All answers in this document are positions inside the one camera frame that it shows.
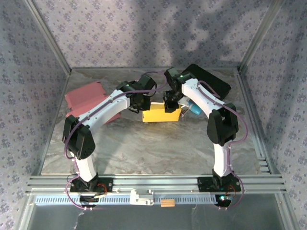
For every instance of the yellow paper box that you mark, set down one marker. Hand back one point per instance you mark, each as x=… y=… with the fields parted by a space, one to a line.
x=158 y=115

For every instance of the pink paper box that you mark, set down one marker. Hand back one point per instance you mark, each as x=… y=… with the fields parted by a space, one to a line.
x=81 y=95

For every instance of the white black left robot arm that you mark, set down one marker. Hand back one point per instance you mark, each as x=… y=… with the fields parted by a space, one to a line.
x=108 y=107

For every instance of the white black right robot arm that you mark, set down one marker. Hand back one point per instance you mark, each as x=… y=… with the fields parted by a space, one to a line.
x=196 y=93

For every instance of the black hard case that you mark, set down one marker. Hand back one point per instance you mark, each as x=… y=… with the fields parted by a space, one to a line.
x=211 y=79

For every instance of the small orange block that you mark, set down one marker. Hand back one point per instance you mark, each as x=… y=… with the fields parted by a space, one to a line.
x=168 y=203

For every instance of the black controller board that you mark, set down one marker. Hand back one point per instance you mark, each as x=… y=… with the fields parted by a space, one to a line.
x=88 y=199

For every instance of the grey metal base panel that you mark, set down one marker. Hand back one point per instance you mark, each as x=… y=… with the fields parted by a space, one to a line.
x=144 y=218

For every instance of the circuit board with green light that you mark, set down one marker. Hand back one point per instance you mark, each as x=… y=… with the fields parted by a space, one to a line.
x=224 y=199

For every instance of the aluminium side rail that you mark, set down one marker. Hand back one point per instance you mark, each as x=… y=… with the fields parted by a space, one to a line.
x=58 y=107
x=250 y=107

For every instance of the aluminium rail beam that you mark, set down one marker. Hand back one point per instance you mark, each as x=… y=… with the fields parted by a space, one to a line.
x=156 y=183

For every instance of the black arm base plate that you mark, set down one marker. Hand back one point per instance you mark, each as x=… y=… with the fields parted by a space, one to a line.
x=108 y=184
x=204 y=184

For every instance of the aluminium frame post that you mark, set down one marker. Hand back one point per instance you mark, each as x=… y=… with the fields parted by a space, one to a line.
x=262 y=36
x=49 y=36

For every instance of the white plastic bracket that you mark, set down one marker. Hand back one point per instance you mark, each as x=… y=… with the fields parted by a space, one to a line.
x=141 y=197

